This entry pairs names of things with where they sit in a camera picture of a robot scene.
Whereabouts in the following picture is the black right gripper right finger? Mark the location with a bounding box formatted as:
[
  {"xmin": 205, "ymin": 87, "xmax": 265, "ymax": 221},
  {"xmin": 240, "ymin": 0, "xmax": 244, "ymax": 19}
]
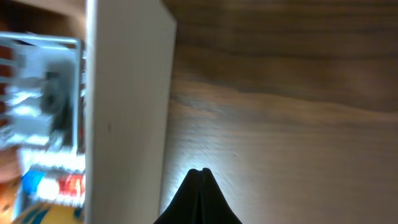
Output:
[{"xmin": 199, "ymin": 168, "xmax": 242, "ymax": 224}]

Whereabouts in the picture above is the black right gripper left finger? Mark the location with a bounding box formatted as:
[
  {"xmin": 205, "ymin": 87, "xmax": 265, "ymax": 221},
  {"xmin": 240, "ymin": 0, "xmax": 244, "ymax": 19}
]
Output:
[{"xmin": 154, "ymin": 169, "xmax": 200, "ymax": 224}]

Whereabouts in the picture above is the yellow ball with blue letters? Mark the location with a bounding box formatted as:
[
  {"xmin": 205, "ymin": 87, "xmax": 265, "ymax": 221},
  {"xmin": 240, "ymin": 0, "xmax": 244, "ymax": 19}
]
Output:
[{"xmin": 11, "ymin": 202, "xmax": 85, "ymax": 224}]

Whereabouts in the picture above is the red toy fire truck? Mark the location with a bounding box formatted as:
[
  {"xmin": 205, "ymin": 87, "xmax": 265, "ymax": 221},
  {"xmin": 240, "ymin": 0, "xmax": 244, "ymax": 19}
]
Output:
[{"xmin": 0, "ymin": 30, "xmax": 86, "ymax": 208}]

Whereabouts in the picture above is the orange and blue toy fish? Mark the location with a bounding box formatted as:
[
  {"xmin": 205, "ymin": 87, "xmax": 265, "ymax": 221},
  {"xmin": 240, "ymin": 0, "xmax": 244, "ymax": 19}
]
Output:
[{"xmin": 0, "ymin": 180, "xmax": 20, "ymax": 224}]

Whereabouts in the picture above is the brown plush toy with orange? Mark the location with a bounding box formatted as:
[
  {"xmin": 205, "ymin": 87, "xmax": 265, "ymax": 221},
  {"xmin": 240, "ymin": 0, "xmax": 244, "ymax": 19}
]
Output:
[{"xmin": 0, "ymin": 146, "xmax": 21, "ymax": 184}]

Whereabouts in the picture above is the white cardboard box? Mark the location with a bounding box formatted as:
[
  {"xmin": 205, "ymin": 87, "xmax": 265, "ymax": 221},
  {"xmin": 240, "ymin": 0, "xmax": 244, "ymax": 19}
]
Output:
[{"xmin": 0, "ymin": 0, "xmax": 177, "ymax": 224}]

